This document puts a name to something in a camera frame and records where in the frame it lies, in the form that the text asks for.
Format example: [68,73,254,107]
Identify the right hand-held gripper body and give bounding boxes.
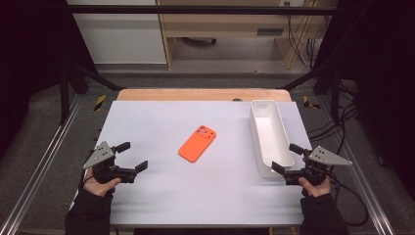
[282,145,354,187]

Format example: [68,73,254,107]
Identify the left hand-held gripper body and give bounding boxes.
[82,140,138,185]

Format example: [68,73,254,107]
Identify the orange phone case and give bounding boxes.
[177,124,217,164]

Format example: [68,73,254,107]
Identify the person's left hand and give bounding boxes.
[78,175,122,198]

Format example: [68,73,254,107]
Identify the person's right hand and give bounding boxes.
[298,176,332,199]

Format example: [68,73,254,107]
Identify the white table board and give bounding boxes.
[69,100,313,227]

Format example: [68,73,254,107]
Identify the white plastic bin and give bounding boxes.
[249,99,297,179]

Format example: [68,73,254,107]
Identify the yellow black tape marker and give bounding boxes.
[302,95,322,111]
[93,94,108,113]

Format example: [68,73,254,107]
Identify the black curtain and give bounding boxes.
[0,0,98,161]
[313,0,415,200]

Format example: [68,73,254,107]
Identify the white cabinet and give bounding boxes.
[65,0,167,66]

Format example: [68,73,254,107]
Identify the black chair base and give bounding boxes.
[181,36,217,47]

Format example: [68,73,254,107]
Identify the wooden desk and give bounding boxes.
[156,0,335,71]

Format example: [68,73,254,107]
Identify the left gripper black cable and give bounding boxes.
[79,175,96,190]

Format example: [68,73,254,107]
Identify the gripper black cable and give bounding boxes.
[326,171,371,228]
[79,175,96,190]

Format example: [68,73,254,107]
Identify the black floor cables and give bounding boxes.
[307,81,360,156]

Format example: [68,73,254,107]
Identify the aluminium rail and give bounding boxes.
[0,93,84,235]
[316,97,396,235]

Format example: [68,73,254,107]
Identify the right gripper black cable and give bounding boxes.
[326,171,371,228]

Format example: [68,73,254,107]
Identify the black frame strut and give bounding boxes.
[59,61,127,125]
[276,61,343,122]

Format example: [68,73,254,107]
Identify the black desk cables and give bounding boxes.
[285,1,322,71]

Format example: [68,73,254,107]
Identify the black frame crossbar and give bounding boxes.
[64,4,339,16]

